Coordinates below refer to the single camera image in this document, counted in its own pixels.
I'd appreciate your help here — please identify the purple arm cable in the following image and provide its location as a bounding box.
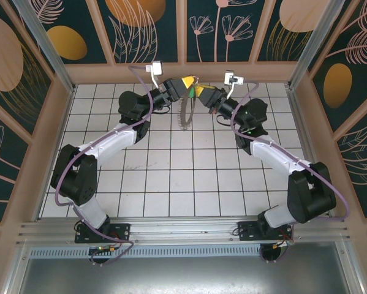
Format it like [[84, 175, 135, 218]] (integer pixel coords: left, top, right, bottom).
[[230, 80, 351, 265], [53, 64, 155, 266]]

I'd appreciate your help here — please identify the aluminium mounting rail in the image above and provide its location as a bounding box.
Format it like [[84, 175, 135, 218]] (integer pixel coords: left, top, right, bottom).
[[16, 217, 351, 246]]

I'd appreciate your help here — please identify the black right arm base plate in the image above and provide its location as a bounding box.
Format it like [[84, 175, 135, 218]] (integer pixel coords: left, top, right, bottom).
[[237, 219, 294, 243]]

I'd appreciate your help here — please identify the aluminium corner post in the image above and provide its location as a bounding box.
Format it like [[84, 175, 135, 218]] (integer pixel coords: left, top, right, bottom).
[[11, 0, 77, 94], [287, 0, 346, 89]]

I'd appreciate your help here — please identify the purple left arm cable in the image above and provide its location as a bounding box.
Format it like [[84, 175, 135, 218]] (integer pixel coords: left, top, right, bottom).
[[53, 64, 155, 266]]

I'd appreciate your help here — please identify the galvanised steel sheet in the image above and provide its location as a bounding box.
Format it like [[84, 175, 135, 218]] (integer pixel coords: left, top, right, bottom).
[[16, 257, 355, 294]]

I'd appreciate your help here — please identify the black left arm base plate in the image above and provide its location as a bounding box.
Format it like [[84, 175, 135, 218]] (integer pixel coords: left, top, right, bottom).
[[75, 223, 132, 244]]

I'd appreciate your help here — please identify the slotted grey cable duct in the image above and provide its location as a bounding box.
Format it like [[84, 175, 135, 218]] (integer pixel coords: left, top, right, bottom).
[[28, 246, 346, 260]]

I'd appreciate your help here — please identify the small electronics board with wires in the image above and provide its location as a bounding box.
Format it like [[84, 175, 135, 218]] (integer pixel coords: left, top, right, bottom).
[[88, 244, 119, 267], [259, 238, 295, 264]]

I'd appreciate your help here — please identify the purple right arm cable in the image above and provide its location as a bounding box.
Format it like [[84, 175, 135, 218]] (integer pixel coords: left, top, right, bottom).
[[230, 80, 351, 265]]

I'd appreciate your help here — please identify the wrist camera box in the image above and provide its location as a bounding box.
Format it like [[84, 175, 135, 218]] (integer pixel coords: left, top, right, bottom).
[[145, 61, 165, 88], [223, 70, 244, 99]]

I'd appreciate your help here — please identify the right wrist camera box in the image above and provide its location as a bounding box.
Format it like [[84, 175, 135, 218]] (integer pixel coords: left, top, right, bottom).
[[223, 70, 244, 99]]

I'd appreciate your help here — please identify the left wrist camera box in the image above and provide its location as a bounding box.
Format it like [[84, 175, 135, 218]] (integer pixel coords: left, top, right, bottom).
[[145, 61, 165, 88]]

